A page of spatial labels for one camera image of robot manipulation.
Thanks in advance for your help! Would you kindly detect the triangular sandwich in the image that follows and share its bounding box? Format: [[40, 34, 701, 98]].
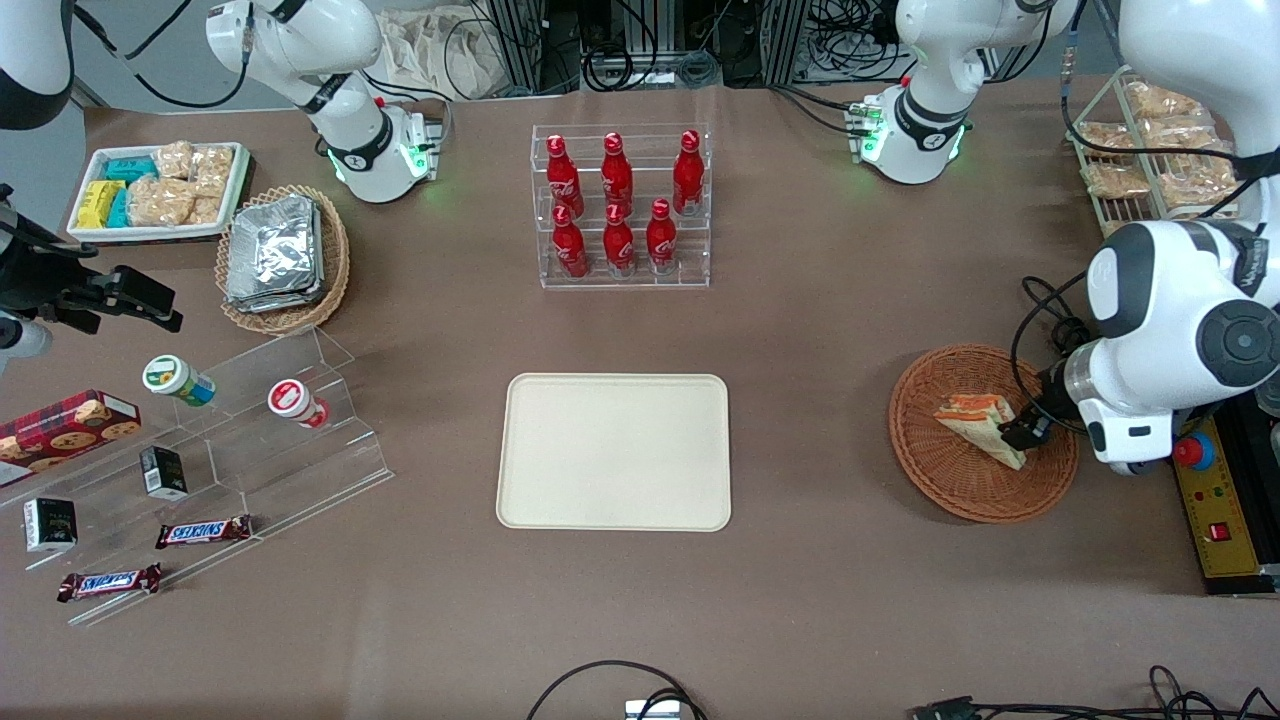
[[933, 393, 1031, 471]]

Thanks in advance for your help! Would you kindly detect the red tartan cookie box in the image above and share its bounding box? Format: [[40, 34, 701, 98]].
[[0, 389, 142, 473]]

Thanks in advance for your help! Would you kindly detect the aluminium frame profile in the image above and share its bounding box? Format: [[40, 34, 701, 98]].
[[470, 0, 583, 96], [763, 0, 813, 87]]

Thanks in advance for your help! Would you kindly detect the silver foil packet stack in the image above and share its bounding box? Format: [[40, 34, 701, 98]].
[[225, 195, 324, 314]]

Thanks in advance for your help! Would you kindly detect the red cola bottle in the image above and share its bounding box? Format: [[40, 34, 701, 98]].
[[552, 205, 589, 279], [603, 202, 636, 277], [545, 135, 584, 217], [645, 198, 679, 275], [600, 132, 635, 213], [672, 130, 705, 216]]

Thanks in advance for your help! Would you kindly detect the white rectangular snack tray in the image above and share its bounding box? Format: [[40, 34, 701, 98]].
[[66, 142, 251, 244]]

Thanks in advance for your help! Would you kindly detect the clear acrylic bottle rack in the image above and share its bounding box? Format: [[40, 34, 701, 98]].
[[530, 123, 713, 291]]

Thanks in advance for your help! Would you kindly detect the red lid yogurt cup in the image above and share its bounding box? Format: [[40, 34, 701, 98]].
[[267, 379, 329, 429]]

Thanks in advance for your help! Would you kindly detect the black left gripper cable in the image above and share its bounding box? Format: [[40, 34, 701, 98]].
[[1010, 273, 1097, 437]]

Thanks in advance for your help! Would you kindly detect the clear acrylic tiered stand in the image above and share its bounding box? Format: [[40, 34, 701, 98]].
[[0, 325, 395, 629]]

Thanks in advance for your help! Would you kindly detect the cream plastic tray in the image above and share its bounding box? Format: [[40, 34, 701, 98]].
[[497, 373, 733, 532]]

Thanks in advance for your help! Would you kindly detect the yellow emergency stop box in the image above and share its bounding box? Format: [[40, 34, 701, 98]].
[[1170, 390, 1280, 598]]

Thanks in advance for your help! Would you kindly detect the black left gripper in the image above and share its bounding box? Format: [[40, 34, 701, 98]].
[[1000, 364, 1081, 453]]

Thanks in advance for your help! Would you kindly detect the white wire rack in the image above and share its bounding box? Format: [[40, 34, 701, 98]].
[[1065, 65, 1243, 239]]

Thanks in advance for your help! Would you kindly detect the green lid yogurt cup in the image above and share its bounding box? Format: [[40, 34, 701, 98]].
[[142, 355, 217, 408]]

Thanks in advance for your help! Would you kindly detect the round brown wicker basket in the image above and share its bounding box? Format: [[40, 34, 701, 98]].
[[889, 344, 1081, 524]]

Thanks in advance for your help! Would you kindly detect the black looped table cable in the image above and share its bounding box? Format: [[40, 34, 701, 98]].
[[525, 659, 707, 720]]

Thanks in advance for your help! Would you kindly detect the Snickers chocolate bar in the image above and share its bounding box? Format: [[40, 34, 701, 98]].
[[155, 514, 254, 550], [56, 563, 163, 603]]

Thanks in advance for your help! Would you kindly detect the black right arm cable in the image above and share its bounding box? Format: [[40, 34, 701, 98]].
[[72, 0, 253, 111]]

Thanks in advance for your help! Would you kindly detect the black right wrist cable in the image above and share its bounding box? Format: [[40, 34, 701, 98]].
[[0, 184, 99, 263]]

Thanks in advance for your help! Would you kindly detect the black cable with connector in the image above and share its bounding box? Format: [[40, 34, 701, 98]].
[[908, 664, 1280, 720]]

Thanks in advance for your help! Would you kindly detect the light wicker basket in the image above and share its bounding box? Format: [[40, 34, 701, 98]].
[[215, 185, 351, 335]]

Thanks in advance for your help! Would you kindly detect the small black box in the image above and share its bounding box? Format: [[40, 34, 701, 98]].
[[23, 497, 78, 554], [139, 446, 189, 501]]

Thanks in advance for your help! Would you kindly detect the yellow snack packet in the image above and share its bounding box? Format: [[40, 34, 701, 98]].
[[76, 180, 125, 229]]

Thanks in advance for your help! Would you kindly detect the beige cloth bag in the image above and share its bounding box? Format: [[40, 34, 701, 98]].
[[375, 8, 501, 101]]

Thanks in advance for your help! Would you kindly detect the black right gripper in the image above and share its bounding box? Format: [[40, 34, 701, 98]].
[[0, 235, 185, 337]]

